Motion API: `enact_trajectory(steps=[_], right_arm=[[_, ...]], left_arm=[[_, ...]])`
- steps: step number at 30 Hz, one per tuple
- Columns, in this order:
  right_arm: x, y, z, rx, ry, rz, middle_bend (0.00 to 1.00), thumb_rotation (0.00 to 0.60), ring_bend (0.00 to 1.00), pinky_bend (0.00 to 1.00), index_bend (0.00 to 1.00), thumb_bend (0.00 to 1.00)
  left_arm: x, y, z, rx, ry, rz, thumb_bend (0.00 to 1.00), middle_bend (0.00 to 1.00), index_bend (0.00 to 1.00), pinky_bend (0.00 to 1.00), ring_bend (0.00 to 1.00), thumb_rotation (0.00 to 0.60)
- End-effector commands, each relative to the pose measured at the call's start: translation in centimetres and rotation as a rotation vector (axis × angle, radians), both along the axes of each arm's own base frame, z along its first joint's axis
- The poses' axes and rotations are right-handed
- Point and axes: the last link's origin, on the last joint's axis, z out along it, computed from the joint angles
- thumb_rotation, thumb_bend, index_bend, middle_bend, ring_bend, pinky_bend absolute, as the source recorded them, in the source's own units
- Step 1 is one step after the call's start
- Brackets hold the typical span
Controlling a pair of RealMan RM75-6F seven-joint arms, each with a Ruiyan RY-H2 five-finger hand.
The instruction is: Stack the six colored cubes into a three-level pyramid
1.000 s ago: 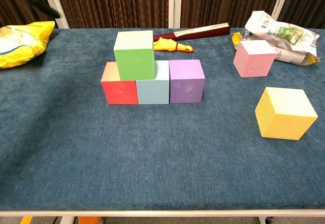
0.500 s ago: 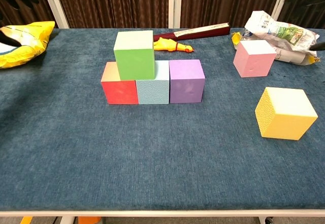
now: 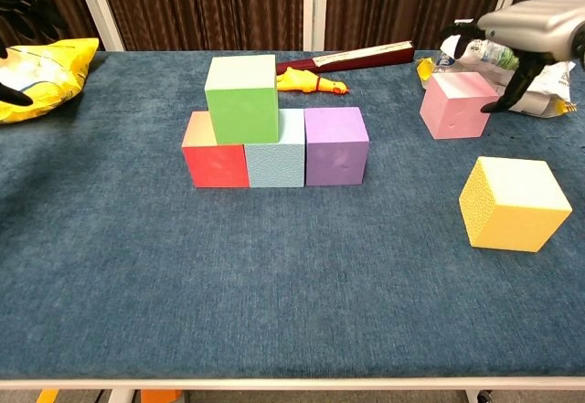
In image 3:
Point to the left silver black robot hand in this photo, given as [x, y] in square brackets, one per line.
[27, 10]

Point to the black table caster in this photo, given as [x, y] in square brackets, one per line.
[485, 396]

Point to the yellow rubber chicken toy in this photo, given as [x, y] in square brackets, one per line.
[306, 82]

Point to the light blue foam cube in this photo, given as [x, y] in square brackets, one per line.
[274, 165]

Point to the pink foam cube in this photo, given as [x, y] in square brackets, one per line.
[457, 110]

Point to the long dark red box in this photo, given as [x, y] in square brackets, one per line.
[365, 56]

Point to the purple foam cube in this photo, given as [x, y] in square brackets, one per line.
[336, 156]

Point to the yellow snack bag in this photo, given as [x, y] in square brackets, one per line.
[45, 78]

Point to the blue felt table cover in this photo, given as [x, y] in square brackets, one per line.
[274, 284]

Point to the white table frame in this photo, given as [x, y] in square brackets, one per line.
[292, 384]

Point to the white crumpled snack bag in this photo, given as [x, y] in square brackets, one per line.
[553, 78]

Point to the red foam cube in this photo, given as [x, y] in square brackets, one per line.
[215, 165]

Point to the yellow foam cube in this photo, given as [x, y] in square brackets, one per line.
[516, 211]

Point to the yellow floor tape strip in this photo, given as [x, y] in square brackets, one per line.
[48, 397]

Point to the green foam cube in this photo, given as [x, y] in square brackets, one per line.
[242, 110]

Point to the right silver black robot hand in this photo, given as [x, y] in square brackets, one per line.
[535, 24]

